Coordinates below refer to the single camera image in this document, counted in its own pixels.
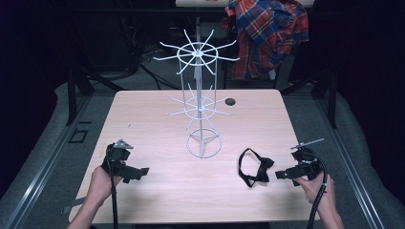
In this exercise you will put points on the grey metal post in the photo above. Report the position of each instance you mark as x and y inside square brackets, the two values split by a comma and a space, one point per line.
[198, 28]

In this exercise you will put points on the black table grommet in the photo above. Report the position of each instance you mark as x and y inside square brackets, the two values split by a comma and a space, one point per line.
[230, 101]

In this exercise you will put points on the person's right hand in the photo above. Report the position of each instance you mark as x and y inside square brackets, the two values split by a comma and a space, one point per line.
[320, 191]

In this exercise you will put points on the black chair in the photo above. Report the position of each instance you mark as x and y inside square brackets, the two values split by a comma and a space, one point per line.
[225, 76]

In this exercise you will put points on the red blue plaid shirt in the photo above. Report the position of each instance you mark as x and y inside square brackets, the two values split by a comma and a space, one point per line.
[264, 31]

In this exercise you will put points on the person's left hand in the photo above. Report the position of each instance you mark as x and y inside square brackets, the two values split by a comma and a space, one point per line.
[100, 184]

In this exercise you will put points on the black bow tie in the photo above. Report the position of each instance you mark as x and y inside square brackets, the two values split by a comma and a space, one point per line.
[264, 165]

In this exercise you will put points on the black metal stand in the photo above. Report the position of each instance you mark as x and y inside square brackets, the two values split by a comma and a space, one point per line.
[71, 101]
[332, 105]

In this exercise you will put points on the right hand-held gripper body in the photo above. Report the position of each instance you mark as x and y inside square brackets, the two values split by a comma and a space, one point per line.
[309, 165]

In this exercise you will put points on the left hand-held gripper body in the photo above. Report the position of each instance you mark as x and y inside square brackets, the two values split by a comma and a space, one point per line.
[116, 157]

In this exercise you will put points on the aluminium floor rail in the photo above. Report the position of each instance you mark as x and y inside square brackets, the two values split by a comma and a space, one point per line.
[43, 171]
[355, 173]

